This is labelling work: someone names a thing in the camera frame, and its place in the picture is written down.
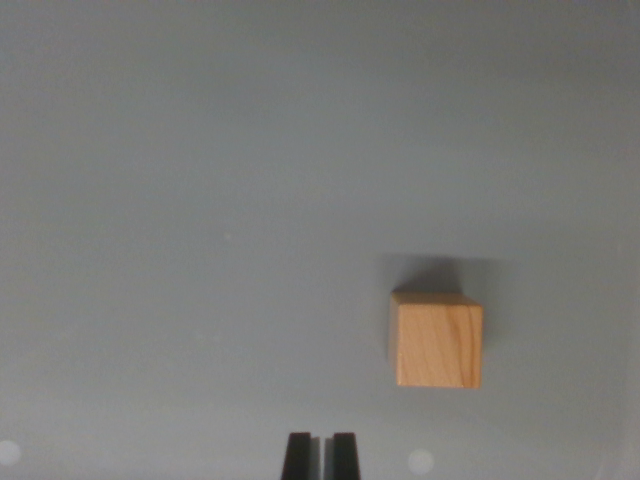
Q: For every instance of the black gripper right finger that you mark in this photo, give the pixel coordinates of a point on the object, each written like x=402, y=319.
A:
x=346, y=460

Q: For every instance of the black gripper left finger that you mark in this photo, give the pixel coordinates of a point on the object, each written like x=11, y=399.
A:
x=299, y=460

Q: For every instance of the wooden cube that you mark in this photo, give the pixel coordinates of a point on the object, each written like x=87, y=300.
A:
x=437, y=345

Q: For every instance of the grey plastic tray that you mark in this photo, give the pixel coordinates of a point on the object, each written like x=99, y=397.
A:
x=175, y=175

